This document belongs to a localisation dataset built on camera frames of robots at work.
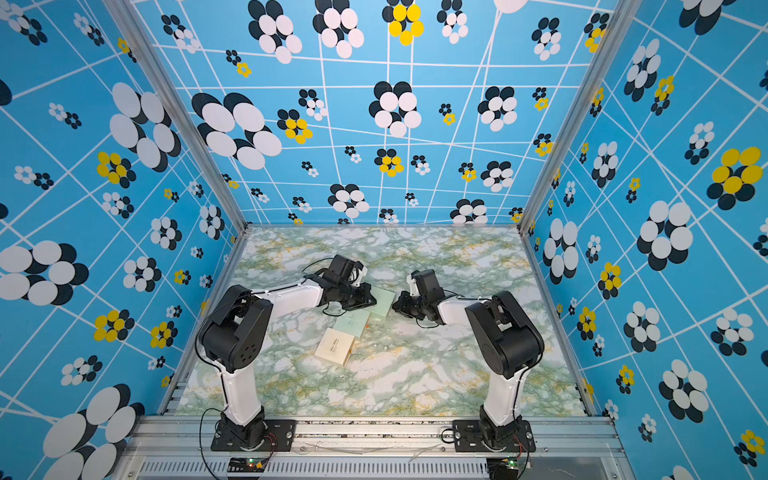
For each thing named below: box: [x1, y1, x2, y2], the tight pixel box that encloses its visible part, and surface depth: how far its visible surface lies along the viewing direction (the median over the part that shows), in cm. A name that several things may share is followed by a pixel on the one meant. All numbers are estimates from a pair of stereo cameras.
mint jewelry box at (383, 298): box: [364, 286, 396, 317], surface depth 96 cm
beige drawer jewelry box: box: [314, 328, 356, 367], surface depth 87 cm
